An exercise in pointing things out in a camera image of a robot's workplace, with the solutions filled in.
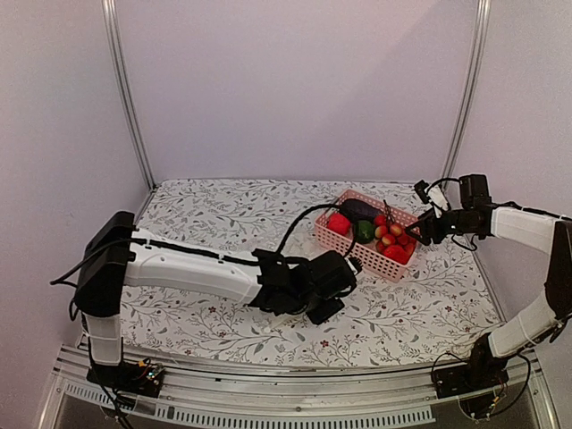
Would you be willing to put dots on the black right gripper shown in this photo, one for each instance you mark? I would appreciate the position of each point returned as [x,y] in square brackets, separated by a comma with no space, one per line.
[426,222]

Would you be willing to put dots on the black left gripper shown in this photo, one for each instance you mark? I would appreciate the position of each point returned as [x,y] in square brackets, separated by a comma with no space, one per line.
[321,315]

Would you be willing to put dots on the green avocado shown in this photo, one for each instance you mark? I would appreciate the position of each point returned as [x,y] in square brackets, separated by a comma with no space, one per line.
[365,232]

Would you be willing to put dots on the dark purple eggplant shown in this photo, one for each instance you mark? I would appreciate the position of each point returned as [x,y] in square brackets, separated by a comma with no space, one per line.
[359,210]

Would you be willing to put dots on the clear zip top bag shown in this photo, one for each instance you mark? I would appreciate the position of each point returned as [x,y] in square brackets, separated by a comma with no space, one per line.
[302,242]

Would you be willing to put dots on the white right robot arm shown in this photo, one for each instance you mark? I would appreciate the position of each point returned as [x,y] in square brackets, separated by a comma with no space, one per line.
[548,315]

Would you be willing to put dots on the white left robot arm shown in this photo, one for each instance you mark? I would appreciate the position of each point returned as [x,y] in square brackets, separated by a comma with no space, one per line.
[121,254]

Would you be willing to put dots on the red chili pepper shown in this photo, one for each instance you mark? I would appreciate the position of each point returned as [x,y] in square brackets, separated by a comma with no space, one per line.
[398,254]

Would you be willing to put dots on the red cherry bunch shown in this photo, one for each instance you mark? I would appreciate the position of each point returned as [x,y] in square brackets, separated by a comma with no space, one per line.
[388,232]

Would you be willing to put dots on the floral table cloth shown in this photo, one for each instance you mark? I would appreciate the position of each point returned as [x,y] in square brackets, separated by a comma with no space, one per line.
[397,314]

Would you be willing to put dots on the red wrinkled apple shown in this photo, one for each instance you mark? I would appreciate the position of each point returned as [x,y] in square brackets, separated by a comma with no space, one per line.
[339,224]

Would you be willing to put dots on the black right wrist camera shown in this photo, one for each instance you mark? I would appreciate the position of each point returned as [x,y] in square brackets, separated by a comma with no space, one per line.
[432,194]

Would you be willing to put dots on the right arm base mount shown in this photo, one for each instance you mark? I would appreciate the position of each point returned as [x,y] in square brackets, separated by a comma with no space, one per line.
[479,386]

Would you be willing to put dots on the aluminium front rail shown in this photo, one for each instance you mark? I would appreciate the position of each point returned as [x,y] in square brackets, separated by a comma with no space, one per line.
[204,393]

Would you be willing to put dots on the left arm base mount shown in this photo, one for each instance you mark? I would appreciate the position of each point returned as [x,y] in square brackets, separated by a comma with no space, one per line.
[143,378]

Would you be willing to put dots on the right aluminium frame post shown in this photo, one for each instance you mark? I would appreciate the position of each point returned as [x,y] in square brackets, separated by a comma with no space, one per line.
[482,17]

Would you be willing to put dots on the aluminium frame post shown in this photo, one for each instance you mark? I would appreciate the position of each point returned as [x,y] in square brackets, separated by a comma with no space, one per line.
[482,17]
[113,33]

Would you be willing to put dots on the left aluminium frame post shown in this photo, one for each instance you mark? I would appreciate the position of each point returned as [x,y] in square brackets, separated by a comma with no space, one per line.
[113,33]

